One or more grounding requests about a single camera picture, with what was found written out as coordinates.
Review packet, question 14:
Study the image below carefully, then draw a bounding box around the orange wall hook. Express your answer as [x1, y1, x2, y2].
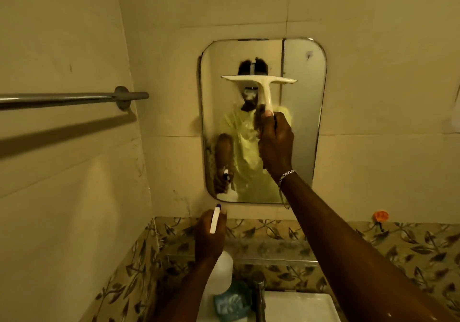
[372, 210, 390, 233]

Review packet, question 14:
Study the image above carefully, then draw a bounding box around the white spray bottle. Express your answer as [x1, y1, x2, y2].
[202, 203, 234, 298]

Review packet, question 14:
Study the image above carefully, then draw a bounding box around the person's left hand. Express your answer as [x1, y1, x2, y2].
[194, 208, 228, 262]

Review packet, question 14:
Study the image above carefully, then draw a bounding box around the silver chain bracelet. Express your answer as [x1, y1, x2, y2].
[277, 169, 298, 210]

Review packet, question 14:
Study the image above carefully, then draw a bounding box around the metal towel bar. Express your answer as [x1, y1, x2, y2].
[0, 86, 150, 112]

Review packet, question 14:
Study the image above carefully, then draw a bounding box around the white ceramic sink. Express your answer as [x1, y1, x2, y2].
[196, 291, 342, 322]

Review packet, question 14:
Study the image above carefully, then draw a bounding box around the person's right hand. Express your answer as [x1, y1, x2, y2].
[254, 104, 297, 183]

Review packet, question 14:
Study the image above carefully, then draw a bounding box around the person's right forearm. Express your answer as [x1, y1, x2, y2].
[278, 172, 458, 322]

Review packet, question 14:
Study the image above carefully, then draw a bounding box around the person's left forearm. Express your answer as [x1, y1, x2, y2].
[152, 254, 217, 322]

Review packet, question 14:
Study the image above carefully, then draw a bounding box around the rounded rectangular wall mirror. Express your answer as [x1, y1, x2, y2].
[199, 37, 328, 206]

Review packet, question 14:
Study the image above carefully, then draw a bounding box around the chrome faucet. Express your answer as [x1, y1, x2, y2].
[251, 271, 267, 322]

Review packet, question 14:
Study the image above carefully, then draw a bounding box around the blue sponge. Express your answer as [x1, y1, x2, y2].
[213, 282, 253, 321]

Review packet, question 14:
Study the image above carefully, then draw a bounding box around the white window squeegee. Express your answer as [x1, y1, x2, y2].
[221, 75, 298, 117]

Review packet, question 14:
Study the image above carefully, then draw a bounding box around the glass wall shelf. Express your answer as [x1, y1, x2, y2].
[223, 238, 319, 267]

